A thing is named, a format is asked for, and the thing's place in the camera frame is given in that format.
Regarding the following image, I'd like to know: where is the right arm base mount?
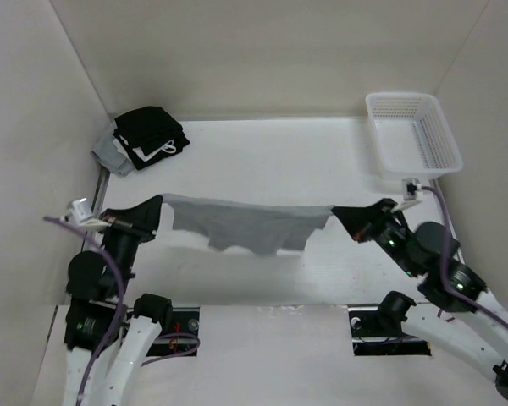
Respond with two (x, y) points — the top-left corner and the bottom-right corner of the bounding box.
(348, 305), (432, 357)

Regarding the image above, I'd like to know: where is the white plastic basket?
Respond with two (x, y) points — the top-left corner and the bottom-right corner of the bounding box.
(365, 92), (463, 180)

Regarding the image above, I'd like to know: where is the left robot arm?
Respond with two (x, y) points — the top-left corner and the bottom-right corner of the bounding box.
(60, 195), (173, 405)

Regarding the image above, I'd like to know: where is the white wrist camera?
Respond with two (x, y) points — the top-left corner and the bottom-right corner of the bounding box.
(400, 178), (422, 211)
(64, 198), (101, 230)

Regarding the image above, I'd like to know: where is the folded grey tank top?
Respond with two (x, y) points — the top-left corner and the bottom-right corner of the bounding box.
(91, 133), (135, 177)

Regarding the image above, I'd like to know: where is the folded black tank top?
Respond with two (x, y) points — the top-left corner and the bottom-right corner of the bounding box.
(113, 106), (190, 171)

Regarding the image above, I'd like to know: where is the grey tank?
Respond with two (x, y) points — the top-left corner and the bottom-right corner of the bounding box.
(162, 194), (333, 256)
(91, 133), (135, 177)

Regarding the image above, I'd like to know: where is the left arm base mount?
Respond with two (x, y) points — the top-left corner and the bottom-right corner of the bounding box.
(147, 307), (201, 358)

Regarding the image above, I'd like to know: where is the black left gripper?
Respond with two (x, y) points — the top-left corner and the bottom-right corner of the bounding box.
(98, 194), (165, 294)

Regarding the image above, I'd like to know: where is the folded white tank top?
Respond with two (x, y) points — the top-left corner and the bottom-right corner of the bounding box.
(113, 138), (177, 162)

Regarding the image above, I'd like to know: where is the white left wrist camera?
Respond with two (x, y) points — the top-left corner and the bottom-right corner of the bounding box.
(64, 198), (101, 230)

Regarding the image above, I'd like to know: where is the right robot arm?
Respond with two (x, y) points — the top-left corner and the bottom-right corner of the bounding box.
(332, 199), (508, 402)

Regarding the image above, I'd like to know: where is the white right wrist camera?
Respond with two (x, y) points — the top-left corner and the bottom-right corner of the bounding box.
(400, 178), (422, 211)

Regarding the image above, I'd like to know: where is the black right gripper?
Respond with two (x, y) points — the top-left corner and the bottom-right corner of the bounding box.
(331, 196), (420, 276)

